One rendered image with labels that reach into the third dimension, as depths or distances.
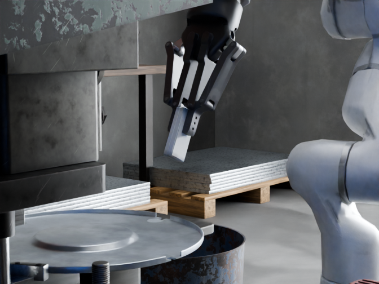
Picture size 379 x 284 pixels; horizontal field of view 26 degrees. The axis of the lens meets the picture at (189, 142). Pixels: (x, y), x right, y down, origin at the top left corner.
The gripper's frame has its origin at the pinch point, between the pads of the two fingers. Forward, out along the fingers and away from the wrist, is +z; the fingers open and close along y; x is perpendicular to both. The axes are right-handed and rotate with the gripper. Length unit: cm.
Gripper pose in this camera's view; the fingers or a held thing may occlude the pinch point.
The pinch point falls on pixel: (180, 134)
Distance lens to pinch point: 112.1
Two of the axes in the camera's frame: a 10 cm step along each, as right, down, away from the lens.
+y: -7.8, -0.7, 6.3
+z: -2.6, 9.4, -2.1
